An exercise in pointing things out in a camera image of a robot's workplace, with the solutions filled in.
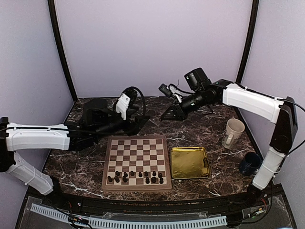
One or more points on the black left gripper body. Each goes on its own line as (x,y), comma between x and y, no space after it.
(107,129)

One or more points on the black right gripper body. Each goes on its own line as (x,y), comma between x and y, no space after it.
(199,100)

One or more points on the wooden chess board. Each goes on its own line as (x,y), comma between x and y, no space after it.
(138,154)

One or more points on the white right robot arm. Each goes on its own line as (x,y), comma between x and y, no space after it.
(279,111)

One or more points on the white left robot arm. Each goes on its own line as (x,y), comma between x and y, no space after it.
(14,137)

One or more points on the white coral pattern mug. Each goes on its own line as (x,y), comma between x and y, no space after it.
(234,129)

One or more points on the gold metal tray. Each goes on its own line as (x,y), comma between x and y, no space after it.
(187,163)

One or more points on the dark blue mug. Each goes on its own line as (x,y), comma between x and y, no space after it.
(249,164)

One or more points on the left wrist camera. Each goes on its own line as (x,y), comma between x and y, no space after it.
(125,101)

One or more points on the black front rail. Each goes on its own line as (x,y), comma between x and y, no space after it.
(212,205)

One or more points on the right black frame post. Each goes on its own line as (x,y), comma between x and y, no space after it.
(248,40)

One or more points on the black frame post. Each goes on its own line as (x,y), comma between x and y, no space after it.
(60,49)
(248,40)

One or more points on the white slotted cable duct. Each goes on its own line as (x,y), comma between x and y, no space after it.
(127,221)

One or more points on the left black frame post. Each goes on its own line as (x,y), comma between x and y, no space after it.
(60,49)

